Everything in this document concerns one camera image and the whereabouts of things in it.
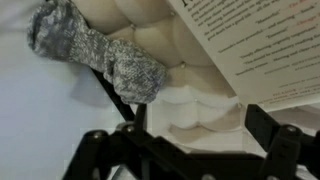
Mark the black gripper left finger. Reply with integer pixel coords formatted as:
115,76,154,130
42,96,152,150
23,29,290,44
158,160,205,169
63,103,158,180

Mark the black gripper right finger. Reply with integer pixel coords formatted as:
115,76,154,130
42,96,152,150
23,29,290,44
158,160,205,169
244,104,320,180

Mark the grey marled knit sock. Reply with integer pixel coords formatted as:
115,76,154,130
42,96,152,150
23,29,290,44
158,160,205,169
27,0,169,105

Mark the cream tufted cushion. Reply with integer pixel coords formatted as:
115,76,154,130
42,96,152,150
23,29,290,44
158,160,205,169
71,0,320,148

